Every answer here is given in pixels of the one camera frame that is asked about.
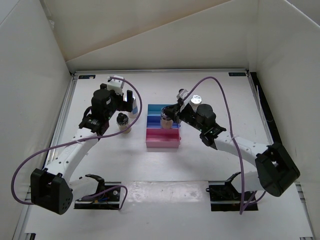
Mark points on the dark table label left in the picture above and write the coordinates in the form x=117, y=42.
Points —
x=86, y=77

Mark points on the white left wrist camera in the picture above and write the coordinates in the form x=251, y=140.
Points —
x=115, y=83

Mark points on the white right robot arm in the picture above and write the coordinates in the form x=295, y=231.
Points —
x=275, y=169

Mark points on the dark blue tray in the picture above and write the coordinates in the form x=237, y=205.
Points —
x=153, y=122

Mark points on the silver-lid salt bottle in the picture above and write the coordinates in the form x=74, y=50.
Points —
x=195, y=101
x=133, y=114

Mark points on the pink tray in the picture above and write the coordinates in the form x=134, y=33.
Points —
x=162, y=138

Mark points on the light blue tray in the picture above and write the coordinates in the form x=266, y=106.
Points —
x=155, y=109

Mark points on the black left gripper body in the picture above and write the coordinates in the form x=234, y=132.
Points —
x=117, y=103

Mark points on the dark table label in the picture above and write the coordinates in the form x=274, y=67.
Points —
x=237, y=74
x=86, y=77

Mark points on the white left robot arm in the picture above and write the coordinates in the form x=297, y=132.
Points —
x=52, y=187

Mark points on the dark table label right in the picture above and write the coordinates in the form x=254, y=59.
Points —
x=237, y=74

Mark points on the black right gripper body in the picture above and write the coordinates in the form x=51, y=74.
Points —
x=188, y=115

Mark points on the silver-lid salt bottle right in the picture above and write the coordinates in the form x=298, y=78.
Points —
x=195, y=101

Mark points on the silver-lid salt bottle left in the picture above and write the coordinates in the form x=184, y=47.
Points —
x=133, y=114

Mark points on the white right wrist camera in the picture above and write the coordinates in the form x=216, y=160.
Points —
x=183, y=95

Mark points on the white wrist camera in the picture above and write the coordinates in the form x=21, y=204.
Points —
x=183, y=95
x=115, y=83

